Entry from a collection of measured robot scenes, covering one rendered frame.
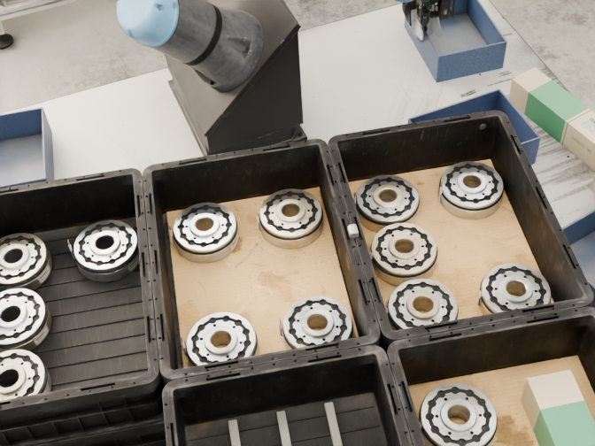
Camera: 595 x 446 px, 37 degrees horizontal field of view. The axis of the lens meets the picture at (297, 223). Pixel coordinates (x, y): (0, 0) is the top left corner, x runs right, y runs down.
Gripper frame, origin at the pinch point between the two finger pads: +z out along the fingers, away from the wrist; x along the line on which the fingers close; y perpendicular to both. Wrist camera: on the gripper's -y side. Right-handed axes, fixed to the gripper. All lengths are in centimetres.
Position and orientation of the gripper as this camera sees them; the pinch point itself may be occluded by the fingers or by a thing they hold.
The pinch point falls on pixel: (421, 34)
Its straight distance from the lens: 194.1
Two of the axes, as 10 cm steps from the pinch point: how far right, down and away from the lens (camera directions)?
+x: 9.6, -2.3, 1.3
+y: 2.6, 7.3, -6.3
